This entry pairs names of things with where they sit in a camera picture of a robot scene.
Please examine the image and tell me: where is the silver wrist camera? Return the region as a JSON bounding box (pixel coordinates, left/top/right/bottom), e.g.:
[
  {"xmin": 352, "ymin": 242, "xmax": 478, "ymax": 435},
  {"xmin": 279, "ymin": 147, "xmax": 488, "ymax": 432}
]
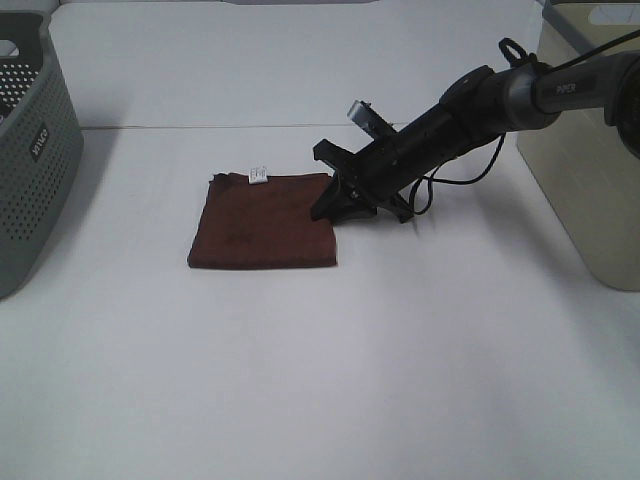
[{"xmin": 347, "ymin": 100, "xmax": 395, "ymax": 140}]

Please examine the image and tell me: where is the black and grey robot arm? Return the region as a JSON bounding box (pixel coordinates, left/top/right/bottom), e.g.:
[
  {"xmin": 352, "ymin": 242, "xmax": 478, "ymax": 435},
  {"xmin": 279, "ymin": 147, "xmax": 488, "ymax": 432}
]
[{"xmin": 311, "ymin": 38, "xmax": 639, "ymax": 223}]

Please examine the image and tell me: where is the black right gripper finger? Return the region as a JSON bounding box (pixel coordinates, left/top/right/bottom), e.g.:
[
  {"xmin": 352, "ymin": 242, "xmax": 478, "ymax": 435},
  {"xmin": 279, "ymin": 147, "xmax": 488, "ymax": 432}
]
[{"xmin": 327, "ymin": 199, "xmax": 376, "ymax": 223}]

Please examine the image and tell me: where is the brown towel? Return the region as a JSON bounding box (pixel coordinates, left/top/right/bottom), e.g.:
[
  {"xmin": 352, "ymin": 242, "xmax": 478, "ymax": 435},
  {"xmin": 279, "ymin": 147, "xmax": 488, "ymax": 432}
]
[{"xmin": 187, "ymin": 173, "xmax": 337, "ymax": 270}]

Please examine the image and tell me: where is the beige plastic basket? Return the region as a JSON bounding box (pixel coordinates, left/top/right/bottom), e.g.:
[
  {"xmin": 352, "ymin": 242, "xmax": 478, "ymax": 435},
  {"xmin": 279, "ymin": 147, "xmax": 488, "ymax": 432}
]
[{"xmin": 516, "ymin": 1, "xmax": 639, "ymax": 291}]

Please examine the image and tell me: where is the black cable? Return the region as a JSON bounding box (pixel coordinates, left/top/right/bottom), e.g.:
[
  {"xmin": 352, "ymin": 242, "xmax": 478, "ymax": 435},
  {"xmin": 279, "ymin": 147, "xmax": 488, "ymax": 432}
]
[{"xmin": 410, "ymin": 29, "xmax": 640, "ymax": 217}]

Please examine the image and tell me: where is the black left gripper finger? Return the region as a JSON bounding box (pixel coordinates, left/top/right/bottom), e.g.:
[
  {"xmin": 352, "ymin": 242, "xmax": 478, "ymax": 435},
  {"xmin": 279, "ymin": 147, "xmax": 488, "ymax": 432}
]
[{"xmin": 310, "ymin": 175, "xmax": 350, "ymax": 220}]

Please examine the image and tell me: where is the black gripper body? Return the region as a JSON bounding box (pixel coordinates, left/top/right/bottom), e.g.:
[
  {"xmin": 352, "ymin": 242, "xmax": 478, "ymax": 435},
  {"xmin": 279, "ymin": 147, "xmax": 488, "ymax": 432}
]
[{"xmin": 313, "ymin": 105, "xmax": 472, "ymax": 223}]

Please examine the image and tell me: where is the grey perforated plastic basket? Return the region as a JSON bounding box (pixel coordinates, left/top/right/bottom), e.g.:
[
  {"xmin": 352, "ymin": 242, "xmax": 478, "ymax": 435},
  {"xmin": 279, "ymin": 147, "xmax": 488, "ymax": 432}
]
[{"xmin": 1, "ymin": 10, "xmax": 84, "ymax": 297}]

